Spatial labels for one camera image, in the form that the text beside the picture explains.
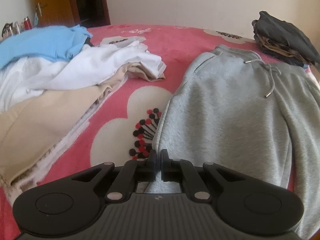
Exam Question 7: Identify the grey sweatpants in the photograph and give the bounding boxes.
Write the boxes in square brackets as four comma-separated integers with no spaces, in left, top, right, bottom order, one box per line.
[152,45,319,239]

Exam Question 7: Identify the brown folded clothes in stack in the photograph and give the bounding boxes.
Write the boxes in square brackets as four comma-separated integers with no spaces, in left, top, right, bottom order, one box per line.
[254,34,312,68]

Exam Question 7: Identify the pink floral blanket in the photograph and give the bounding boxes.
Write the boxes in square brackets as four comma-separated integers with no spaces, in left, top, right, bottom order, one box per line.
[0,24,316,235]

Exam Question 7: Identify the beige garment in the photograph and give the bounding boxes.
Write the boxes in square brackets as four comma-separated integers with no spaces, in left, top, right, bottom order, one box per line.
[1,63,165,185]

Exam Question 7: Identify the white garment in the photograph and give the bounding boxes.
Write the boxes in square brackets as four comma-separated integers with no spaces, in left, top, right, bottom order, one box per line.
[1,36,167,112]

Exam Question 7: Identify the light blue garment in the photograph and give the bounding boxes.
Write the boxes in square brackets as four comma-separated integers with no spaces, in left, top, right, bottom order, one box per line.
[1,25,93,69]

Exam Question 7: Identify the black folded garment on stack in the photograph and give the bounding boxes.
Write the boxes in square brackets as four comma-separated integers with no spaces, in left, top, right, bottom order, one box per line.
[252,11,319,65]

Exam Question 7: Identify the wooden door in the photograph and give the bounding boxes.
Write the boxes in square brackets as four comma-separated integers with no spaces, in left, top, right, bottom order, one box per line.
[34,0,111,28]

